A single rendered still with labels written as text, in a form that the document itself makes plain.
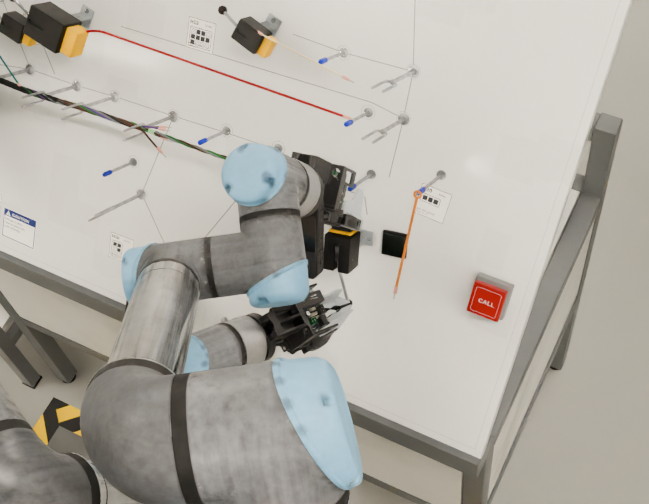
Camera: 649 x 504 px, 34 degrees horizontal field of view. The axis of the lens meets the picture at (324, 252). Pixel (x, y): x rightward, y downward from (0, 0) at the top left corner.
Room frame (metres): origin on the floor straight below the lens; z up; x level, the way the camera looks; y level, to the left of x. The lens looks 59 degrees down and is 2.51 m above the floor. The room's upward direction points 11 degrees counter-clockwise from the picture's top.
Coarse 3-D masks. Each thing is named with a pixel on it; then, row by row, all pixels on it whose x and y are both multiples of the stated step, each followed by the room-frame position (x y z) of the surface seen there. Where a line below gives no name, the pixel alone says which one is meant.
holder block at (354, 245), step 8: (328, 232) 0.84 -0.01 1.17; (328, 240) 0.82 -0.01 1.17; (336, 240) 0.82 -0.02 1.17; (344, 240) 0.81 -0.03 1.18; (352, 240) 0.81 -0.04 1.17; (328, 248) 0.82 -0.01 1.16; (344, 248) 0.81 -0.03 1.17; (352, 248) 0.81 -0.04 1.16; (328, 256) 0.81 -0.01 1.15; (344, 256) 0.80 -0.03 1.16; (352, 256) 0.80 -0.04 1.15; (328, 264) 0.80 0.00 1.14; (336, 264) 0.80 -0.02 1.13; (344, 264) 0.79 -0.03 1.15; (352, 264) 0.80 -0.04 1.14; (344, 272) 0.78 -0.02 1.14
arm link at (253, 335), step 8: (224, 320) 0.71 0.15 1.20; (232, 320) 0.70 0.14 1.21; (240, 320) 0.70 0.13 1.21; (248, 320) 0.70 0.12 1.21; (240, 328) 0.68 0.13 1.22; (248, 328) 0.68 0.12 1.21; (256, 328) 0.68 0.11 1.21; (248, 336) 0.67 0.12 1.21; (256, 336) 0.67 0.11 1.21; (264, 336) 0.67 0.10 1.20; (248, 344) 0.66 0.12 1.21; (256, 344) 0.66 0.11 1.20; (264, 344) 0.66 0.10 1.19; (248, 352) 0.65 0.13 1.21; (256, 352) 0.65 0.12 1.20; (264, 352) 0.65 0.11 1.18; (248, 360) 0.64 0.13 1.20; (256, 360) 0.64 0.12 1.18
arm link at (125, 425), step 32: (128, 256) 0.68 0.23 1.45; (160, 256) 0.66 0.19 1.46; (192, 256) 0.67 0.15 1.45; (128, 288) 0.65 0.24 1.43; (160, 288) 0.59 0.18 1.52; (192, 288) 0.61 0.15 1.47; (128, 320) 0.54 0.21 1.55; (160, 320) 0.53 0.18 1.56; (192, 320) 0.56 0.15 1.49; (128, 352) 0.47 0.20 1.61; (160, 352) 0.47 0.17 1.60; (96, 384) 0.42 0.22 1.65; (128, 384) 0.40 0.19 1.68; (160, 384) 0.39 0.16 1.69; (96, 416) 0.38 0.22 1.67; (128, 416) 0.37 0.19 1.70; (160, 416) 0.36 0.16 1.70; (96, 448) 0.36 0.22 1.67; (128, 448) 0.34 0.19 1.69; (160, 448) 0.33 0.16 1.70; (128, 480) 0.32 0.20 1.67; (160, 480) 0.31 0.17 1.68
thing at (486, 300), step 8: (480, 288) 0.72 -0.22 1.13; (488, 288) 0.72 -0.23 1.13; (496, 288) 0.71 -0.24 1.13; (472, 296) 0.72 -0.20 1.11; (480, 296) 0.71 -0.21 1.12; (488, 296) 0.71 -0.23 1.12; (496, 296) 0.70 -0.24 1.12; (504, 296) 0.70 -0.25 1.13; (472, 304) 0.71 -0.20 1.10; (480, 304) 0.70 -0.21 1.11; (488, 304) 0.70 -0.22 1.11; (496, 304) 0.70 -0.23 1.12; (472, 312) 0.70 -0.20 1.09; (480, 312) 0.70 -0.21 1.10; (488, 312) 0.69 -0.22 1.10; (496, 312) 0.69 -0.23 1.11; (496, 320) 0.68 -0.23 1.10
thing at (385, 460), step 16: (368, 432) 0.71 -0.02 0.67; (368, 448) 0.71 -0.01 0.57; (384, 448) 0.69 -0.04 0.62; (400, 448) 0.67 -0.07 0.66; (368, 464) 0.72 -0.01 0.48; (384, 464) 0.70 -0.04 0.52; (400, 464) 0.67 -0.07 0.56; (416, 464) 0.65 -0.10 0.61; (432, 464) 0.64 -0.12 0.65; (384, 480) 0.70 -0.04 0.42; (400, 480) 0.68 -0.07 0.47; (416, 480) 0.66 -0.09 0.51; (432, 480) 0.64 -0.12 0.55; (448, 480) 0.62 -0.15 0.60; (416, 496) 0.66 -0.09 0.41; (432, 496) 0.64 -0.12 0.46; (448, 496) 0.62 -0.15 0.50
